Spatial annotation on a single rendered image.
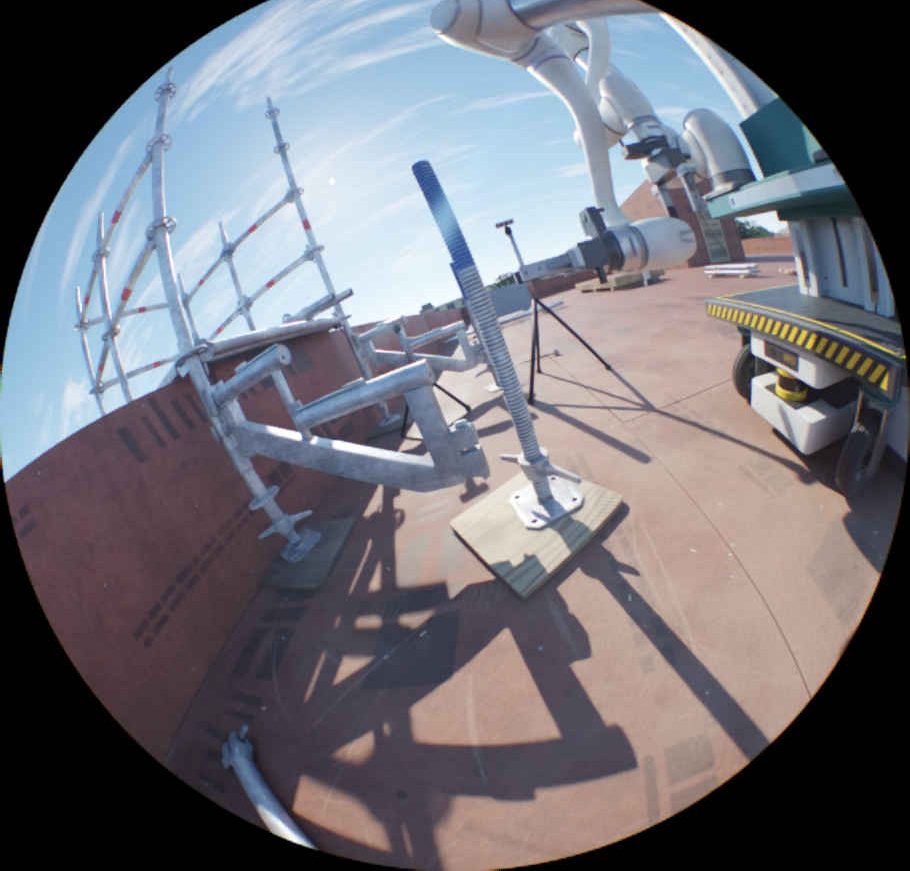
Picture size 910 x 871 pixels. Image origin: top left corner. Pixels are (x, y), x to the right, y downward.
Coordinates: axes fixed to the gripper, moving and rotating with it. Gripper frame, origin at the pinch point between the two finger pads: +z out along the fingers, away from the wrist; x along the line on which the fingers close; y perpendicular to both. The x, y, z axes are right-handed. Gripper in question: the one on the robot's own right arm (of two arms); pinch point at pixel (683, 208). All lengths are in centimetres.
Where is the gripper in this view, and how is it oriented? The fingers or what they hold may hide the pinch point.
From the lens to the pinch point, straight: 77.7
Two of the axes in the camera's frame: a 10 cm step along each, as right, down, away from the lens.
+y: 8.9, -2.2, -4.0
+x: 2.8, -4.3, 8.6
